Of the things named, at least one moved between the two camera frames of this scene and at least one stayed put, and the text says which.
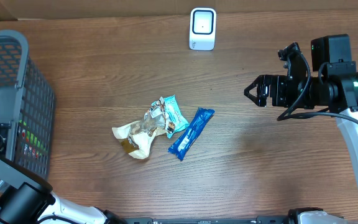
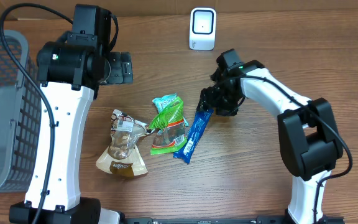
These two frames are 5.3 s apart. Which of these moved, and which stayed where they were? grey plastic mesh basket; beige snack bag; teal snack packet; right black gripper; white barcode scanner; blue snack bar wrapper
Moved: beige snack bag; teal snack packet; right black gripper; blue snack bar wrapper
Stayed: grey plastic mesh basket; white barcode scanner
